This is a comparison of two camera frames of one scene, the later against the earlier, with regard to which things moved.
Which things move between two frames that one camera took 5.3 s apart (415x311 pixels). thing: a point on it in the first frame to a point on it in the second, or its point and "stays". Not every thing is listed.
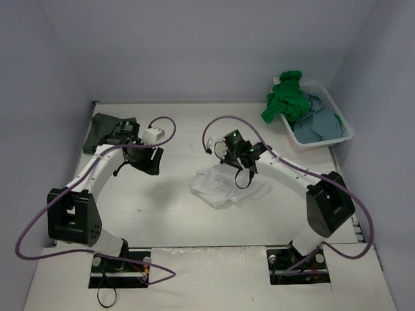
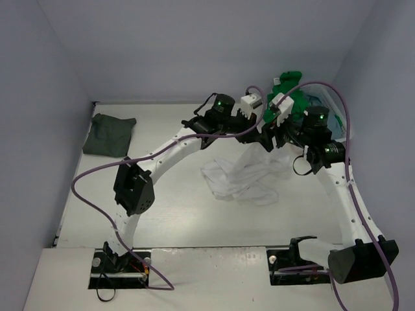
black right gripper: (235, 161) to (270, 133)
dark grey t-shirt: (100, 125) stays
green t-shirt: (288, 99) stays
